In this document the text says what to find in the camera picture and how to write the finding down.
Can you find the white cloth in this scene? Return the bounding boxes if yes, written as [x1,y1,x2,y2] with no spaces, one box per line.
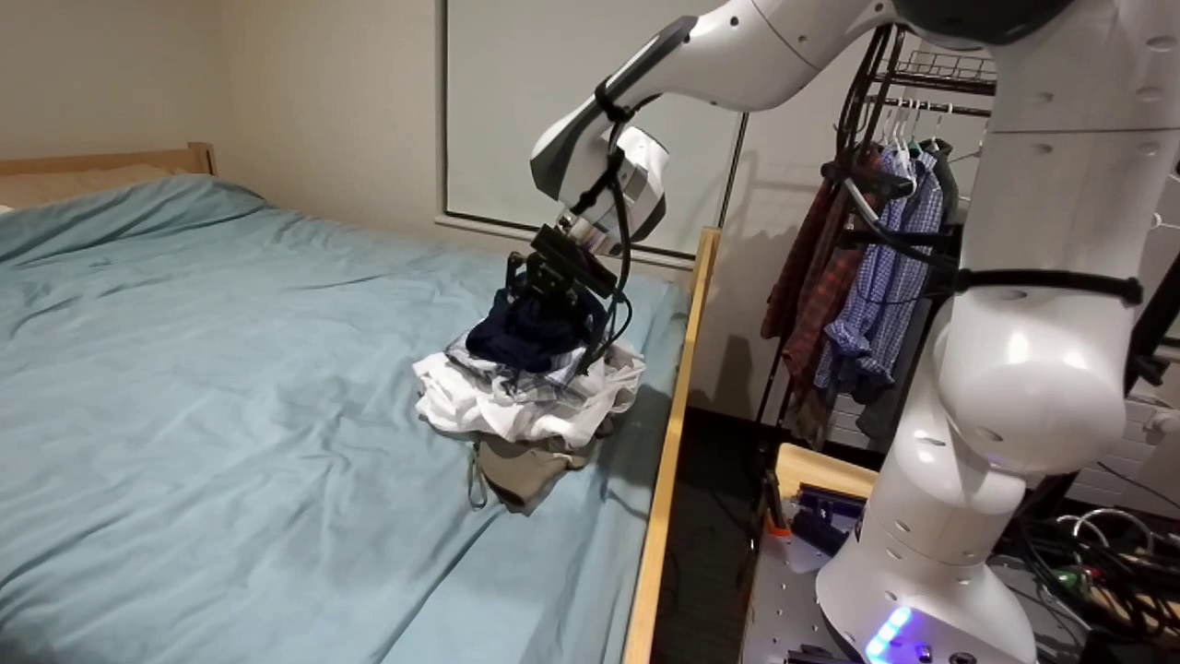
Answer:
[408,337,647,453]

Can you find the blue hanging shirt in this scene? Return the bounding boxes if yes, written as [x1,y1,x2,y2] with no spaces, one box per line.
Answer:
[810,156,951,405]

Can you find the light blue bed sheet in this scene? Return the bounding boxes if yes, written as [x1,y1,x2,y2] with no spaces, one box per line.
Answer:
[0,175,692,664]

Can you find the black clothes rack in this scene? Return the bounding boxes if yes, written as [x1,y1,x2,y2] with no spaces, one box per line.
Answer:
[746,20,1003,450]

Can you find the bed with teal sheet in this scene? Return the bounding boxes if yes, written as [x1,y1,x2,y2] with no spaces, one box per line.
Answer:
[0,139,724,664]

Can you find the grey beige cloth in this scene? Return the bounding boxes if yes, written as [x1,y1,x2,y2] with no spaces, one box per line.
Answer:
[462,428,597,518]

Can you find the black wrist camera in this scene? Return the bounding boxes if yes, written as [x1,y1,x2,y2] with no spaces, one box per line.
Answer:
[527,223,623,295]

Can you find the wooden tool box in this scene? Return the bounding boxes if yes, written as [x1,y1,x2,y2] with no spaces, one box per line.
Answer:
[770,439,883,560]

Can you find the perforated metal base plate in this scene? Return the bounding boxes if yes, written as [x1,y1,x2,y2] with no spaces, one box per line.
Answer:
[732,525,1048,664]

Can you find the black cable around arm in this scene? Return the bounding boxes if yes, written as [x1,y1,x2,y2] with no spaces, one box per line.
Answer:
[940,266,1149,311]

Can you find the hanging clothes on rack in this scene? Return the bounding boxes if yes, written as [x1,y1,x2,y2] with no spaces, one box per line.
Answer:
[755,144,913,428]

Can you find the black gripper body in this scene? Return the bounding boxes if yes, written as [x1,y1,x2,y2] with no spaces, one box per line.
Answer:
[503,251,615,331]

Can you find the tangle of floor cables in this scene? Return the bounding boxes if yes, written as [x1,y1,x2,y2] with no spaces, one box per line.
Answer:
[990,497,1180,659]

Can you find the navy blue cloth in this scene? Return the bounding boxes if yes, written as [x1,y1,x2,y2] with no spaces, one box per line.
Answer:
[462,285,608,380]

